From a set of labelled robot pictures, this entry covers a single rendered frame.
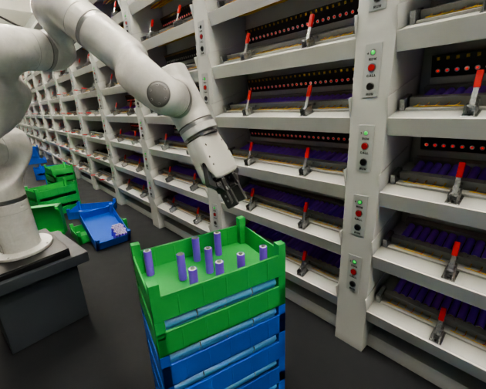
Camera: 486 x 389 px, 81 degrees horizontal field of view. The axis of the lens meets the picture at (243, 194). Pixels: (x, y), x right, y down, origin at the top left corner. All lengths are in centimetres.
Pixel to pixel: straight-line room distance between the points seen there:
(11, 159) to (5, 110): 22
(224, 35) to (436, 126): 87
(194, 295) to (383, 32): 72
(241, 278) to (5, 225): 86
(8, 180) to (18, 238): 20
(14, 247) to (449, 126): 132
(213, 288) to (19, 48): 71
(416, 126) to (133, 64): 63
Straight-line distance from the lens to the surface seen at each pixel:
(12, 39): 91
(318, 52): 91
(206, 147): 62
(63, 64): 99
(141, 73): 61
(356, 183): 86
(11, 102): 102
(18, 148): 121
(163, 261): 76
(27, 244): 126
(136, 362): 112
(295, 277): 112
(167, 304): 58
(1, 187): 120
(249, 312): 68
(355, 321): 106
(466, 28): 78
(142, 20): 194
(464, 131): 77
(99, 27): 77
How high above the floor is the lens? 78
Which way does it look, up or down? 18 degrees down
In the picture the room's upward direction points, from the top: 2 degrees counter-clockwise
